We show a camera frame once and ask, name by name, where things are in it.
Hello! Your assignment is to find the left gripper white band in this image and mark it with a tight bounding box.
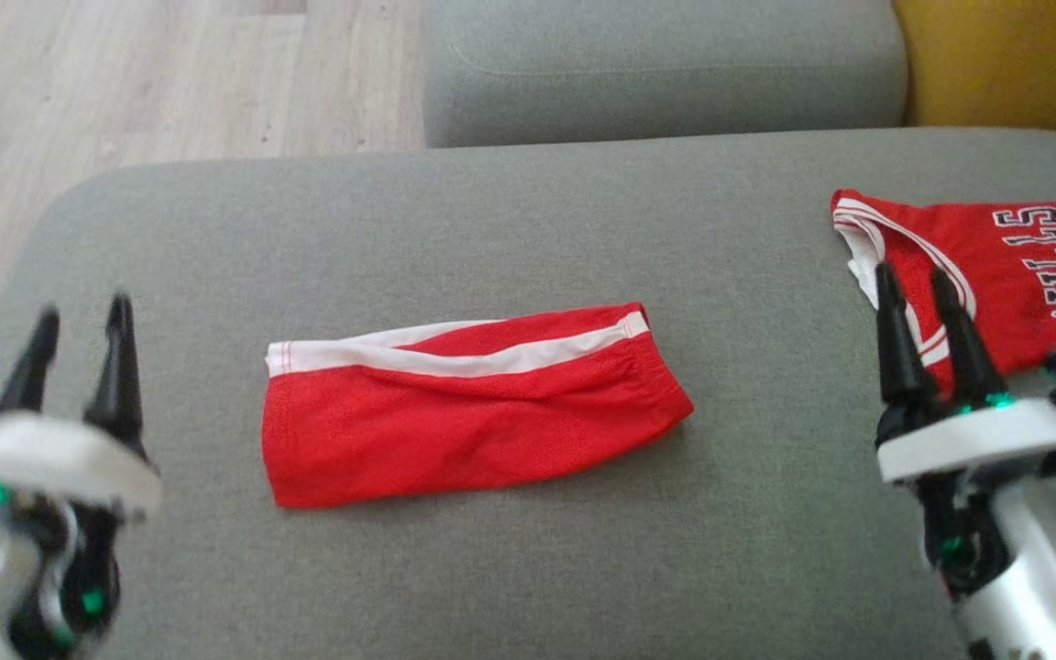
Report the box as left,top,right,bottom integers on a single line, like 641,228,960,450
0,292,164,660

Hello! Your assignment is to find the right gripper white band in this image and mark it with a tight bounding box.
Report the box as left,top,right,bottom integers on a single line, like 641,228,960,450
873,262,1056,601

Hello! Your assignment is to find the red Bulls basketball jersey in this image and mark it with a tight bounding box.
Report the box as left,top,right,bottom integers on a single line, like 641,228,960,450
830,187,1056,397

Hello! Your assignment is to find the red basketball shorts white stripe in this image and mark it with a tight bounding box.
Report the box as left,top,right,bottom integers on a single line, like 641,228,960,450
260,302,696,511

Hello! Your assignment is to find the yellow sofa backrest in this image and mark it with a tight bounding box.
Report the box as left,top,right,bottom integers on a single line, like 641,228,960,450
893,0,1056,148

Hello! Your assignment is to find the grey sofa seat cushion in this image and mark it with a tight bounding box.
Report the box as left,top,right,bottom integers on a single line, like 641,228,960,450
422,0,911,149

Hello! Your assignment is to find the grey ottoman cushion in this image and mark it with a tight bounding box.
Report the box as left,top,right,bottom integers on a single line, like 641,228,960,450
0,126,1056,660

